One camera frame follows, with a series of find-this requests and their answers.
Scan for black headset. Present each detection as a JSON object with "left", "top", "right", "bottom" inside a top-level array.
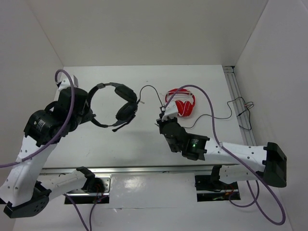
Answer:
[{"left": 87, "top": 82, "right": 139, "bottom": 132}]

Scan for thin black headset cable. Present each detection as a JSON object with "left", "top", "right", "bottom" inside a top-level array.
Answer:
[{"left": 139, "top": 85, "right": 254, "bottom": 131}]

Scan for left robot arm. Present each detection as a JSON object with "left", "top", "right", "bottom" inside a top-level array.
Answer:
[{"left": 0, "top": 87, "right": 106, "bottom": 218}]

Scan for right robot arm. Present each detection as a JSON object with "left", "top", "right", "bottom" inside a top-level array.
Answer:
[{"left": 157, "top": 118, "right": 287, "bottom": 189}]

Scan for red headphones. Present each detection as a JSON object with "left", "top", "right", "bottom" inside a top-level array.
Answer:
[{"left": 164, "top": 88, "right": 196, "bottom": 117}]

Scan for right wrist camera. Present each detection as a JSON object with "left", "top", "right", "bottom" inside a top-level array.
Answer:
[{"left": 160, "top": 101, "right": 178, "bottom": 121}]

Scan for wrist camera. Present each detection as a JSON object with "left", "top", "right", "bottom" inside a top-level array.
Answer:
[
  {"left": 57, "top": 76, "right": 79, "bottom": 92},
  {"left": 160, "top": 101, "right": 178, "bottom": 121}
]

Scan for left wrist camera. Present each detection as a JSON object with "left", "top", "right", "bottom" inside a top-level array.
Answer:
[{"left": 57, "top": 76, "right": 79, "bottom": 92}]

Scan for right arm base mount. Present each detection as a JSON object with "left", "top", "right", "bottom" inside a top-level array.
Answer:
[{"left": 195, "top": 175, "right": 241, "bottom": 202}]

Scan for aluminium right side rail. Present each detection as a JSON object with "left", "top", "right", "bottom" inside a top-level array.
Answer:
[{"left": 223, "top": 66, "right": 257, "bottom": 146}]

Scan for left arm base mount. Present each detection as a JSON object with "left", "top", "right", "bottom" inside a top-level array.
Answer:
[{"left": 67, "top": 175, "right": 111, "bottom": 205}]

